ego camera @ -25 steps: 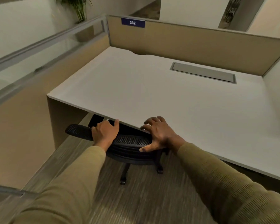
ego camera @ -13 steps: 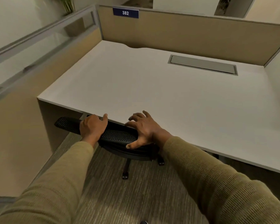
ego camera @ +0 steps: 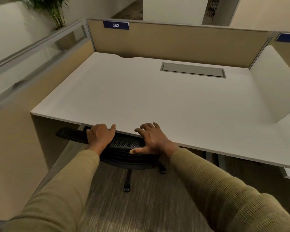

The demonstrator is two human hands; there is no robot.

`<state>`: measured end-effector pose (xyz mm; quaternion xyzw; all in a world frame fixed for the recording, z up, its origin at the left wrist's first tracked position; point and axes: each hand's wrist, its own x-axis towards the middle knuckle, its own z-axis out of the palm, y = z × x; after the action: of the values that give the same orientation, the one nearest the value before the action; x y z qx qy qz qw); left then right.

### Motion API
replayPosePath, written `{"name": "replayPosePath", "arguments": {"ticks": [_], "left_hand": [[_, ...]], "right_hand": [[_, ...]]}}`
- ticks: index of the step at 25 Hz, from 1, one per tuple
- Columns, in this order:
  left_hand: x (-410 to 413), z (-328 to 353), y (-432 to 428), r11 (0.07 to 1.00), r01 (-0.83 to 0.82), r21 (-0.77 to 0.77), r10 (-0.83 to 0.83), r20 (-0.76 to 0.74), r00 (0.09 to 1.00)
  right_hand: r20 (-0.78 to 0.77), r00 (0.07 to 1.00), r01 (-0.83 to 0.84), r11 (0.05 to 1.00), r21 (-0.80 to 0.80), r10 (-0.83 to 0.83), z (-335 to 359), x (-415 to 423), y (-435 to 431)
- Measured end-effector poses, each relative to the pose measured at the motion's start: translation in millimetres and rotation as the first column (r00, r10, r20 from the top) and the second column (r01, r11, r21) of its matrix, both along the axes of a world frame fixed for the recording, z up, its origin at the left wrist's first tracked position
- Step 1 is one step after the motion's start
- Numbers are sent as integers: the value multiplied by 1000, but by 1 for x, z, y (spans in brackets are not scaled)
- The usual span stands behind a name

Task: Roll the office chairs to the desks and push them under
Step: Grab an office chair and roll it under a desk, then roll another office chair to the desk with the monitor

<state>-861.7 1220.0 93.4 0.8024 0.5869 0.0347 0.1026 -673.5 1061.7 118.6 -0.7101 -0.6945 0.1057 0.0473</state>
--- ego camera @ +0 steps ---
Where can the person's right hand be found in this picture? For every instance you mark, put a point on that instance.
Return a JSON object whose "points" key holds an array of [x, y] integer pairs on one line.
{"points": [[154, 140]]}

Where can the black mesh office chair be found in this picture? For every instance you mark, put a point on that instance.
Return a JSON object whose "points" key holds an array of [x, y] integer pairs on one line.
{"points": [[125, 152]]}

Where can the white office desk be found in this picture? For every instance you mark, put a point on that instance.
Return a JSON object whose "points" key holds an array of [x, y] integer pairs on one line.
{"points": [[159, 99]]}

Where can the green potted plant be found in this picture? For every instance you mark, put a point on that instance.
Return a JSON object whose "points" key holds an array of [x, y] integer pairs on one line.
{"points": [[50, 9]]}

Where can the white side divider panel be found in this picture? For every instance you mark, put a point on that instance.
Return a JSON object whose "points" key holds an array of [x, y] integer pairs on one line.
{"points": [[275, 82]]}

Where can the person's right little finger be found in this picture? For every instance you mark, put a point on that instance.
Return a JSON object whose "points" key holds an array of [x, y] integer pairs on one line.
{"points": [[157, 127]]}

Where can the person's left thumb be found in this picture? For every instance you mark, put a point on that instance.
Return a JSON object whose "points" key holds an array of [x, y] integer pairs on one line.
{"points": [[112, 128]]}

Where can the beige fabric partition panel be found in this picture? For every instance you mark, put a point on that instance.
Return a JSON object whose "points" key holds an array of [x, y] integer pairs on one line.
{"points": [[183, 43]]}

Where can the blue number label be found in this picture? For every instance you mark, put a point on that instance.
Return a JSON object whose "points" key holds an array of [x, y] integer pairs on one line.
{"points": [[289, 37], [115, 25]]}

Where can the person's right forearm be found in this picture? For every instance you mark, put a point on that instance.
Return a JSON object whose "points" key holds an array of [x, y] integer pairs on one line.
{"points": [[222, 190]]}

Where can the person's right thumb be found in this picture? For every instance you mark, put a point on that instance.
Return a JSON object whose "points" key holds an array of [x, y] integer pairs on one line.
{"points": [[137, 150]]}

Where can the person's left forearm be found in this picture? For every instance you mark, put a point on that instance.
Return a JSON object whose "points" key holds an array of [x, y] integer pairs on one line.
{"points": [[60, 193]]}

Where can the person's left hand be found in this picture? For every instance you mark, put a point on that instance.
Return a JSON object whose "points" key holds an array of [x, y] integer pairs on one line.
{"points": [[99, 138]]}

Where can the glass topped partition panel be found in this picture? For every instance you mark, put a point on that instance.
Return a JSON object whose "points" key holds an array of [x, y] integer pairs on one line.
{"points": [[36, 60]]}

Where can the person's right middle finger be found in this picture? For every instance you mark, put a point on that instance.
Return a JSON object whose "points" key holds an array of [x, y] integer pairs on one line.
{"points": [[145, 127]]}

